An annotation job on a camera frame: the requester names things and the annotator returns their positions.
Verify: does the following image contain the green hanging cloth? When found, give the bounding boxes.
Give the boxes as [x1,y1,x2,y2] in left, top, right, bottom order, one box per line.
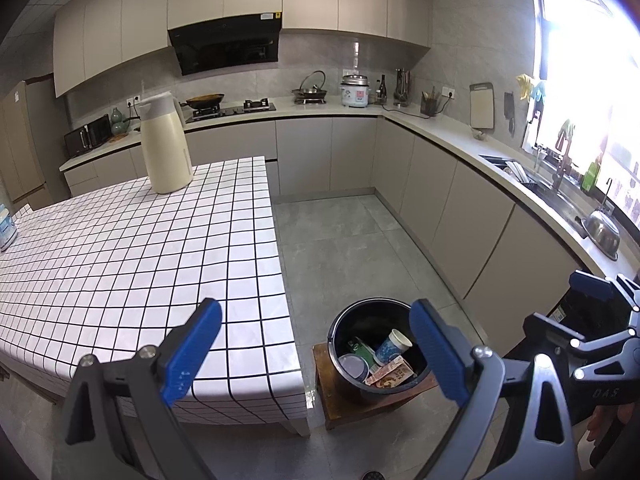
[556,120,577,153]

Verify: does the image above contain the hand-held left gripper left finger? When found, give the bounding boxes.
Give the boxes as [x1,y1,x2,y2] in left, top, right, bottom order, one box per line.
[62,297,223,480]

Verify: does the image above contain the dark utensil holder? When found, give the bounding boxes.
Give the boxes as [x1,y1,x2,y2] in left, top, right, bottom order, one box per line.
[420,87,441,117]

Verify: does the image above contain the black plastic bucket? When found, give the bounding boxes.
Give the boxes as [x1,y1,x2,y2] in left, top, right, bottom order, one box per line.
[327,298,433,406]

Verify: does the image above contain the cream thermos jug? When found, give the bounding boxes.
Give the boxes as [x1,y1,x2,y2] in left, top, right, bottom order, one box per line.
[136,91,193,195]

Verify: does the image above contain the beige cutting board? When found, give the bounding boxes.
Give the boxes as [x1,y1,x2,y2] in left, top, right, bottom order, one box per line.
[469,82,496,130]

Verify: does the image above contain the black microwave oven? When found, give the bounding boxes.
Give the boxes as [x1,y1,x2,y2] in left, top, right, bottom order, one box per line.
[63,113,112,158]

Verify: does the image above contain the green and white carton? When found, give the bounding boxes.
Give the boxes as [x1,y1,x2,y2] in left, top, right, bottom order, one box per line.
[348,337,378,368]

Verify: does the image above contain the white jar with blue label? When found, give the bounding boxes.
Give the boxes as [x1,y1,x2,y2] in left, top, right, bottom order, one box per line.
[0,204,18,253]

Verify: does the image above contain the metal faucet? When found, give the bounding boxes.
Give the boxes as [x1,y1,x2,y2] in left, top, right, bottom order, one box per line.
[532,144,576,193]

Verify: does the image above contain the steel kitchen sink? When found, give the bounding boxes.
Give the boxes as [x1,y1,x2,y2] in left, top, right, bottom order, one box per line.
[479,154,601,241]

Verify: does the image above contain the blue paper cup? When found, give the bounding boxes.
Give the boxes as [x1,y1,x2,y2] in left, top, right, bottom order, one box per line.
[375,329,413,367]

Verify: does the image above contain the black range hood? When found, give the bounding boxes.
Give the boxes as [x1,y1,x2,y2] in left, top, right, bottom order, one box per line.
[167,12,282,77]

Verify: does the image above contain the small wooden stool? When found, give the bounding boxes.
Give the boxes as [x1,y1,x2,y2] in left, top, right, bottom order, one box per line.
[312,342,441,432]

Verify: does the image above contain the orange snack box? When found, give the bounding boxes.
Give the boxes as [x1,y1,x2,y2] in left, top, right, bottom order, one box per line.
[365,355,417,389]

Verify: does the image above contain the person's right hand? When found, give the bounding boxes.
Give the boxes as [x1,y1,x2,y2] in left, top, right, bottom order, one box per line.
[587,402,636,442]

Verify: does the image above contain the black wok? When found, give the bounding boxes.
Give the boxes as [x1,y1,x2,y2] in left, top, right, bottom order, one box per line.
[180,92,227,110]

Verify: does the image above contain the steel mixing bowl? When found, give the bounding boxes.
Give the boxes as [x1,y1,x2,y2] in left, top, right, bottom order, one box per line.
[581,210,623,261]

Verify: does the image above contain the black gas stove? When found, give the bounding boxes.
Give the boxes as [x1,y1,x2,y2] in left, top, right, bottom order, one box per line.
[185,101,277,123]

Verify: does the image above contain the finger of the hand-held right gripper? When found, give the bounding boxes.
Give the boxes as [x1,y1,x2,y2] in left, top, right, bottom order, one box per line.
[522,312,587,358]
[570,270,640,312]

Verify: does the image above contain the beige refrigerator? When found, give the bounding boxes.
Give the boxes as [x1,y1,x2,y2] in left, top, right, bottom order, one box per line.
[0,79,66,206]

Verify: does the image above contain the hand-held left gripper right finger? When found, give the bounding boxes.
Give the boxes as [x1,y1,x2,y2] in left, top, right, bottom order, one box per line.
[409,299,578,480]

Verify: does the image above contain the dark blue tin can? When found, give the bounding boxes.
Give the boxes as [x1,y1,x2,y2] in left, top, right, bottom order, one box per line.
[337,353,371,383]

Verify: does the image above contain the white rice cooker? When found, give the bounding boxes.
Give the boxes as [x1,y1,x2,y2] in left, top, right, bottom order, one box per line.
[340,74,372,109]

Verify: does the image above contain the metal knife holder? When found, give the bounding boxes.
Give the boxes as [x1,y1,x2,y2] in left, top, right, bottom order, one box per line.
[393,68,412,107]

